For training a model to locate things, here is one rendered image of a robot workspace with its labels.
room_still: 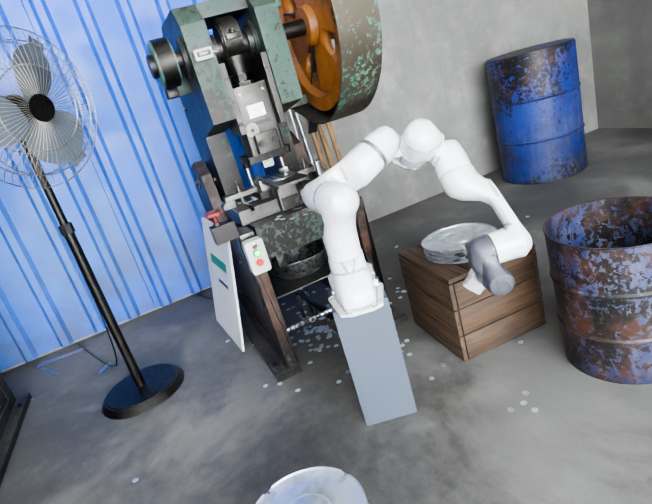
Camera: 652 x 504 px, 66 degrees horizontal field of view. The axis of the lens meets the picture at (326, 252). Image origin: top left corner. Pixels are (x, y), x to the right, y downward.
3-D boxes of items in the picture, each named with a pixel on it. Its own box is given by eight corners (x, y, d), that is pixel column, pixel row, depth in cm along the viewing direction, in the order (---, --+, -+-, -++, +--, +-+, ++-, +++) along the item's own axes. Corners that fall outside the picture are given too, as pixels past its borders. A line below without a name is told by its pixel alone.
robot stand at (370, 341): (417, 412, 172) (387, 297, 157) (367, 426, 172) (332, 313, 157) (405, 382, 189) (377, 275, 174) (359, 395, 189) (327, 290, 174)
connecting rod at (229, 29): (268, 97, 206) (241, 7, 194) (240, 105, 202) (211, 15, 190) (255, 99, 224) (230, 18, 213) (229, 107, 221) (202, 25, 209)
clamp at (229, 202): (261, 197, 221) (253, 175, 218) (225, 211, 216) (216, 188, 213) (257, 196, 227) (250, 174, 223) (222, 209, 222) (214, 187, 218)
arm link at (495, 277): (491, 227, 154) (459, 238, 155) (506, 238, 142) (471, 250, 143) (506, 279, 159) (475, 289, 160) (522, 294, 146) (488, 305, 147)
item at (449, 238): (440, 226, 216) (439, 224, 216) (507, 223, 198) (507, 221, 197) (409, 253, 195) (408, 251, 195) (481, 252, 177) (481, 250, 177)
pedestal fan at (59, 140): (221, 377, 229) (68, 3, 176) (111, 439, 207) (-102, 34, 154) (155, 307, 335) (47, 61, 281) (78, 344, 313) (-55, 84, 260)
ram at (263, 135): (288, 146, 211) (267, 74, 201) (255, 157, 207) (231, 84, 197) (276, 145, 226) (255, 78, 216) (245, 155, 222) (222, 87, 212)
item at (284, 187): (318, 205, 203) (309, 173, 199) (287, 217, 199) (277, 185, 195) (297, 198, 226) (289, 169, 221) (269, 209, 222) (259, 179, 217)
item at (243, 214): (337, 190, 221) (333, 177, 219) (242, 226, 208) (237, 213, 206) (312, 183, 248) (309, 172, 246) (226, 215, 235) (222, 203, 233)
